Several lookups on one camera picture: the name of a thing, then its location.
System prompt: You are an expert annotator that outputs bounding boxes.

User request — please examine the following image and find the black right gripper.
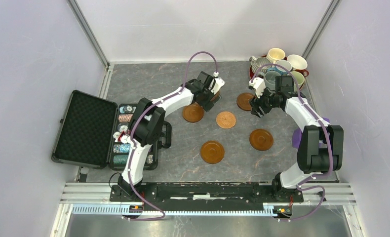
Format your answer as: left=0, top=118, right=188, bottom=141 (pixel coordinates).
left=249, top=85, right=279, bottom=119

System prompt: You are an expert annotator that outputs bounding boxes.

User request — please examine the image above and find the woven light brown coaster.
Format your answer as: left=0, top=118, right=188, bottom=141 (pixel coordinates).
left=216, top=111, right=236, bottom=129

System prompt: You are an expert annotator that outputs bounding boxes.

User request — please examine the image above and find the brown wooden coaster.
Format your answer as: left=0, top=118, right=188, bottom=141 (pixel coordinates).
left=249, top=129, right=274, bottom=151
left=200, top=141, right=225, bottom=164
left=236, top=92, right=254, bottom=111
left=182, top=103, right=204, bottom=123
left=210, top=91, right=220, bottom=102

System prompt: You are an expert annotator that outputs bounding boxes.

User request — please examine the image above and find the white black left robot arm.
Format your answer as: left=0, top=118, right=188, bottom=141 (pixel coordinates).
left=118, top=72, right=225, bottom=201

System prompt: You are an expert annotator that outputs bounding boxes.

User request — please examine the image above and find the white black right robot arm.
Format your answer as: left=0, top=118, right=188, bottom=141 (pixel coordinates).
left=249, top=76, right=344, bottom=201

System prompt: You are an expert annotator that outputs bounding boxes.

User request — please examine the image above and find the brown wooden coaster back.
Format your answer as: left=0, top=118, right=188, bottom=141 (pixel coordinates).
left=210, top=91, right=220, bottom=102

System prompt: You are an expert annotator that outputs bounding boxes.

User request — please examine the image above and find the light green mug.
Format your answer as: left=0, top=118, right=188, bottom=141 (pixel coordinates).
left=291, top=71, right=305, bottom=91

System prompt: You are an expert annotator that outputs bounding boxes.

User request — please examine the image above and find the blue patterned mug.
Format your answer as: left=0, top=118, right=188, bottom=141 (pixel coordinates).
left=267, top=59, right=292, bottom=75

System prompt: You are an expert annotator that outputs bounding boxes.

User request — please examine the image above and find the red round tray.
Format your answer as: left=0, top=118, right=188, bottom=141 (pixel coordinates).
left=249, top=68, right=292, bottom=79

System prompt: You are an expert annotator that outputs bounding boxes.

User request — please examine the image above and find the white red mug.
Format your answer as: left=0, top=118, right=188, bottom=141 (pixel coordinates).
left=287, top=54, right=310, bottom=77

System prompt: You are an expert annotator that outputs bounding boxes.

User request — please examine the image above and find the cream mug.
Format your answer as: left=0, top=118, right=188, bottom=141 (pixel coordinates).
left=266, top=48, right=286, bottom=64

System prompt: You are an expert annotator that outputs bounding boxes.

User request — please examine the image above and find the grey ribbed mug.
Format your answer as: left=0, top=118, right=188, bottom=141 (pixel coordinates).
left=249, top=56, right=272, bottom=74

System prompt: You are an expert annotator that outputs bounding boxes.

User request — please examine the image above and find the black poker chip case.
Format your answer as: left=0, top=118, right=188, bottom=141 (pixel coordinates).
left=108, top=104, right=172, bottom=170

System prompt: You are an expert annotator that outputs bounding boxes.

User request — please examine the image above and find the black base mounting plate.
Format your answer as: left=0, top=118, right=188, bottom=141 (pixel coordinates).
left=109, top=182, right=304, bottom=212

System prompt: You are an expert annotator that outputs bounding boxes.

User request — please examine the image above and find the black foam-lined case lid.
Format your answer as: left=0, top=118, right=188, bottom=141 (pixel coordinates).
left=51, top=90, right=118, bottom=169

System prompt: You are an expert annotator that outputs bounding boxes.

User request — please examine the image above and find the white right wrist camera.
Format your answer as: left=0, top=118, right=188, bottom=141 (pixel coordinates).
left=248, top=77, right=266, bottom=98

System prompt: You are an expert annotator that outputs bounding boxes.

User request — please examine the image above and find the aluminium frame rail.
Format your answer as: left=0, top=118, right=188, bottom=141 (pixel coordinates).
left=61, top=182, right=356, bottom=217

